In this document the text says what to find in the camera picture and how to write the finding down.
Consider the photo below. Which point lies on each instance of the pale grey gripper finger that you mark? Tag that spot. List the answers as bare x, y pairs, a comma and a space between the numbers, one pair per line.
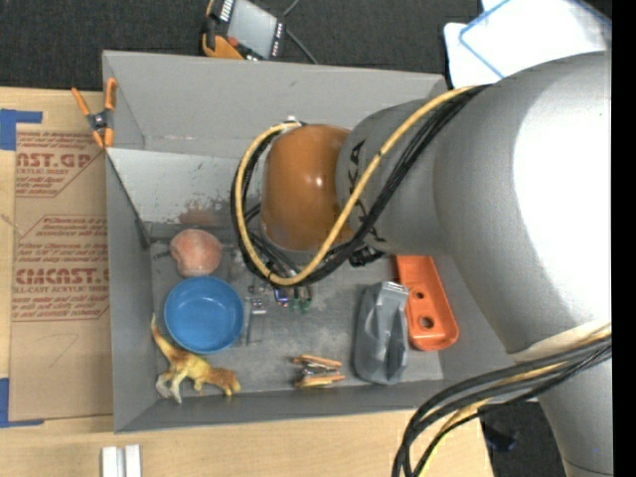
256, 327

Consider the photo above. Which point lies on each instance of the grey metal bin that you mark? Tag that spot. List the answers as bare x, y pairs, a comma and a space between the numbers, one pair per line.
318, 326

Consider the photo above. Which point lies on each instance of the blue bowl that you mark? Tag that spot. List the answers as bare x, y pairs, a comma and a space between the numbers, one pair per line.
204, 315

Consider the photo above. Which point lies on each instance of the yellow toy dinosaur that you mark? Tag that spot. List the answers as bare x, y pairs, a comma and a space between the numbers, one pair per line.
195, 369

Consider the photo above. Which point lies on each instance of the orange striped toy food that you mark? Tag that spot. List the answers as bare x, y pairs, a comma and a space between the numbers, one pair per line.
318, 370

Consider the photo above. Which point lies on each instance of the pink-orange toy peach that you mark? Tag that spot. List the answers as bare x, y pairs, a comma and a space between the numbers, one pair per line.
196, 253

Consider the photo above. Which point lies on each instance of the grey plastic hand tool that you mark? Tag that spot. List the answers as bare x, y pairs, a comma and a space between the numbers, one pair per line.
381, 338

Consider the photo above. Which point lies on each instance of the brown cardboard board red print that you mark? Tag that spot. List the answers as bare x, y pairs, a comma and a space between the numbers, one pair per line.
54, 246

